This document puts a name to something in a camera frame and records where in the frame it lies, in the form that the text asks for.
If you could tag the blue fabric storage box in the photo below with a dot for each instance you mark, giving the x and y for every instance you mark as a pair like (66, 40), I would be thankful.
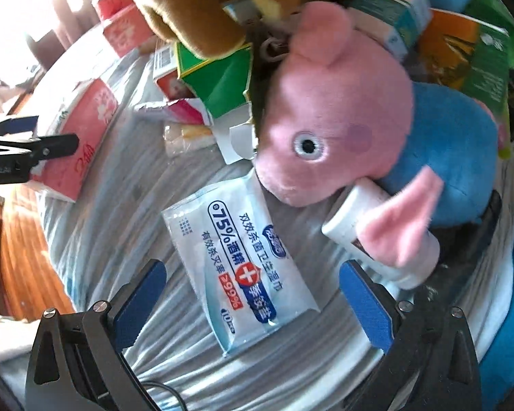
(505, 372)

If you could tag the white bottle with red label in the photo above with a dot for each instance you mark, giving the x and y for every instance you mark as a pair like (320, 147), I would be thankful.
(347, 222)

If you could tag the green cardboard carton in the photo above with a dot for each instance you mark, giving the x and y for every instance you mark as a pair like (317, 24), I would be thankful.
(218, 81)

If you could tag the small red tissue pack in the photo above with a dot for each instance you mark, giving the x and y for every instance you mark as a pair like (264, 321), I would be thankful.
(111, 2)

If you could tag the brown plush toy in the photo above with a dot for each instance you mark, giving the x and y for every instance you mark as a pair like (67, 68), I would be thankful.
(197, 4)

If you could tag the white wet wipes packet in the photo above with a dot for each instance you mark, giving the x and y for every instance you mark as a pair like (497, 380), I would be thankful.
(240, 261)

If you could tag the red white boxes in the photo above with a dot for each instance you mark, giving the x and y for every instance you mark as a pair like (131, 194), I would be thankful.
(126, 30)

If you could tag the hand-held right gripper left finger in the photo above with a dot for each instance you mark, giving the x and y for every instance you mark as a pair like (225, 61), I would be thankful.
(139, 304)

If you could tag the yellow wrapped snack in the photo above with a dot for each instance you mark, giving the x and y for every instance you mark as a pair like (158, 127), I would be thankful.
(188, 139)

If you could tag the white cardboard piece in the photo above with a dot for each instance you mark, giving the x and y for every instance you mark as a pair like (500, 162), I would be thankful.
(237, 143)

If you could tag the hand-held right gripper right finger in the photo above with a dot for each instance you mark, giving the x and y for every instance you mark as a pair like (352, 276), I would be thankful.
(366, 304)

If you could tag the pink pig plush toy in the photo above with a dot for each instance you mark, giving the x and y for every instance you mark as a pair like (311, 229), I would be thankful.
(338, 107)

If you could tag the teal and white carton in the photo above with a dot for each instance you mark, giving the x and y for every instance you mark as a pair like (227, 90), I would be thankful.
(398, 13)

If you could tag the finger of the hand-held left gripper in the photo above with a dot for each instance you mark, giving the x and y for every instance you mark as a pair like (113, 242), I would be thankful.
(17, 126)
(47, 146)

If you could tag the large red tissue pack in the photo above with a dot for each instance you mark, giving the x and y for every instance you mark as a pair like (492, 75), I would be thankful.
(81, 137)

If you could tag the pink and white torn box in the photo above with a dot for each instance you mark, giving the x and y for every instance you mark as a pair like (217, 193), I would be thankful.
(184, 111)

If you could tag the white and red small box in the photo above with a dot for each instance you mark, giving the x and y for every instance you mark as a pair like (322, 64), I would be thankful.
(167, 68)

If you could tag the orange and green packet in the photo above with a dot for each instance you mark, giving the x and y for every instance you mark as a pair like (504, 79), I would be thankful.
(467, 60)

